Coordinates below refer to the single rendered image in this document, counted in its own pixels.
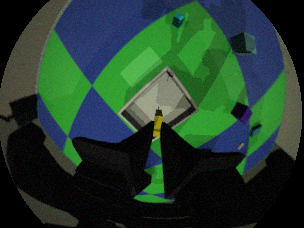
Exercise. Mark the yellow fuse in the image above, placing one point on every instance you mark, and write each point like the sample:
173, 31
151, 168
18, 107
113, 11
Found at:
157, 123

